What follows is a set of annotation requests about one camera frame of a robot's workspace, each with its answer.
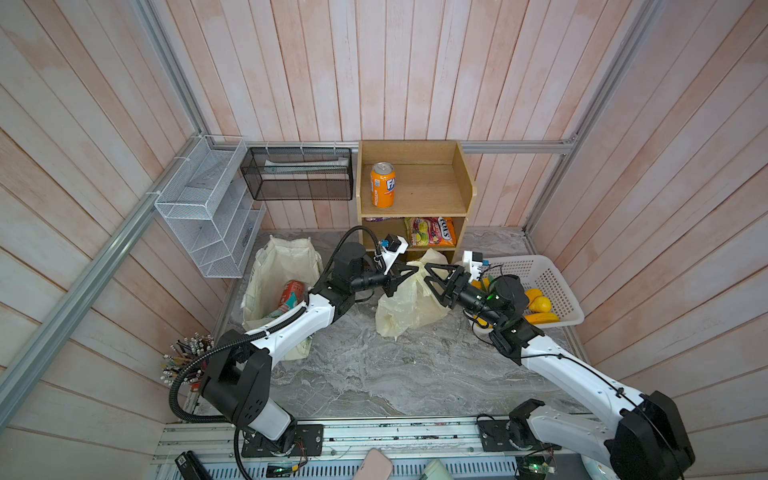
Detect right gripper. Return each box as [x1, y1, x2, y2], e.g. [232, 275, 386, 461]
[425, 264, 503, 331]

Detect orange print plastic bag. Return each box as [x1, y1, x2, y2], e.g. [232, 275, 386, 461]
[375, 249, 449, 338]

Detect white plastic fruit basket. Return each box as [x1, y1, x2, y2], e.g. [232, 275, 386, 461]
[482, 255, 585, 329]

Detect red cola can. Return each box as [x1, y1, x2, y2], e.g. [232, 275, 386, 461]
[278, 280, 305, 312]

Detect cream canvas tote bag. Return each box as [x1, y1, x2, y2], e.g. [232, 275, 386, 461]
[241, 236, 323, 331]

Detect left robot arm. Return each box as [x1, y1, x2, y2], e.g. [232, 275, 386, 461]
[168, 226, 418, 454]

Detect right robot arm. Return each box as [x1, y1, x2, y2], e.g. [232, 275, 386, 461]
[425, 263, 695, 479]

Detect colourful candy packet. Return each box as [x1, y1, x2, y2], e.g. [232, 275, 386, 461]
[405, 217, 440, 247]

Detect orange snack packet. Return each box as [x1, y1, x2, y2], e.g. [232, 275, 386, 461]
[430, 217, 457, 247]

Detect orange Fanta can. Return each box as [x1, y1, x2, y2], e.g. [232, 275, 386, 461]
[370, 162, 396, 209]

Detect wooden two-tier shelf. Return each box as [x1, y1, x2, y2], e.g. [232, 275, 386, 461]
[355, 140, 477, 262]

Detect yellow lemon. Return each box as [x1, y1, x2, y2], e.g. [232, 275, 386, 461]
[528, 296, 552, 313]

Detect yellow mango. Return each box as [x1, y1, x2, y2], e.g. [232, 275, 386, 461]
[524, 312, 560, 325]

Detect black mesh basket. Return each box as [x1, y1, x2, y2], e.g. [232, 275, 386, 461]
[240, 146, 354, 201]

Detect pink phone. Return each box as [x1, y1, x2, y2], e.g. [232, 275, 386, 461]
[353, 449, 394, 480]

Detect red pencil cup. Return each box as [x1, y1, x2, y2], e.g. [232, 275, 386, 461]
[160, 333, 214, 385]

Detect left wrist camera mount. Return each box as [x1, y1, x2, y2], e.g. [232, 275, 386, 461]
[379, 234, 408, 274]

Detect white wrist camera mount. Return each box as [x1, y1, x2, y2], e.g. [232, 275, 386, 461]
[462, 250, 488, 281]

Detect white wire mesh rack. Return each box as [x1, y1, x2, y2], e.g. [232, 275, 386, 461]
[155, 135, 264, 279]

